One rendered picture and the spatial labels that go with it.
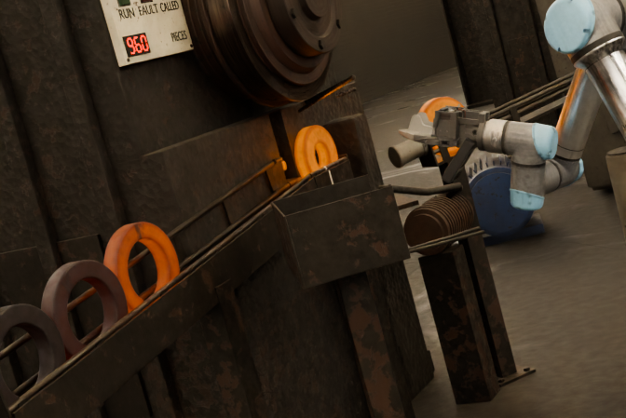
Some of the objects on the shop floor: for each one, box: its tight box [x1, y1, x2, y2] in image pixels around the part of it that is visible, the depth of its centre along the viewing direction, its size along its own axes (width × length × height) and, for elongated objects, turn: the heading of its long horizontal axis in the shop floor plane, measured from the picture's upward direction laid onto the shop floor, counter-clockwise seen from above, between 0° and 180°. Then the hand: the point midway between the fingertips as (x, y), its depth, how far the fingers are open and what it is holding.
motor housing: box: [403, 193, 500, 404], centre depth 307 cm, size 13×22×54 cm, turn 38°
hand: (403, 134), depth 270 cm, fingers closed
